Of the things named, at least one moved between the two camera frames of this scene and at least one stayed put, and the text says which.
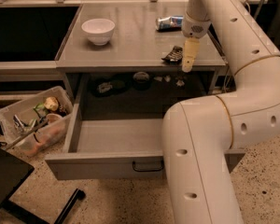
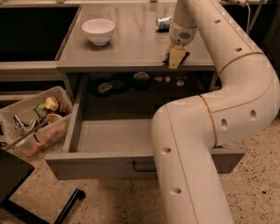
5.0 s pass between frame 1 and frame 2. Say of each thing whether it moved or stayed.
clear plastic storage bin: stayed
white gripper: moved
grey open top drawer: stayed
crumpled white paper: stayed
